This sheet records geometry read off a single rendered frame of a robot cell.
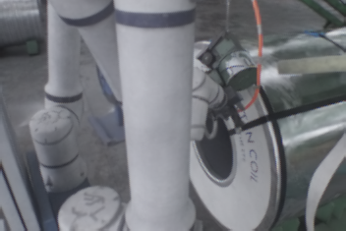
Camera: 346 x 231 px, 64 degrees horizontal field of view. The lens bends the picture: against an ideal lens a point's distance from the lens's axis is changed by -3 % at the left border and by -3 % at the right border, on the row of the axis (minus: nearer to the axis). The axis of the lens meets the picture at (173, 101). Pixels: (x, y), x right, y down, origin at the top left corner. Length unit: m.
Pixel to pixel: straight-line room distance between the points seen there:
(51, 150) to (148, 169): 0.65
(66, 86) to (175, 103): 0.80
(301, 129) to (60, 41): 1.06
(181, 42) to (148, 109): 0.11
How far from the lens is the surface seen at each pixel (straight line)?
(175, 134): 0.46
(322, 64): 0.67
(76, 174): 1.18
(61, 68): 1.15
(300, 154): 1.38
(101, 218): 0.70
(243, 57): 1.14
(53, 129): 1.06
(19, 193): 0.75
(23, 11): 6.02
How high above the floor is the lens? 1.80
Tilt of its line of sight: 28 degrees down
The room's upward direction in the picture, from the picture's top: straight up
